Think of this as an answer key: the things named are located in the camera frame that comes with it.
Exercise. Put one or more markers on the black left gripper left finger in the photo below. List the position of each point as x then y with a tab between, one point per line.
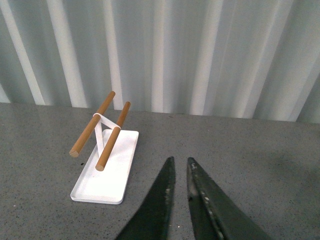
151	221

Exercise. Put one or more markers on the white pleated curtain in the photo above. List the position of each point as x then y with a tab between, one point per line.
254	59

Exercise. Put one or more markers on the white towel rack stand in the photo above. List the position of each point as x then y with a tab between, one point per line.
104	177

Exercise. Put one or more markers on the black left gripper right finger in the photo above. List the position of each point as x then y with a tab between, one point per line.
213	214

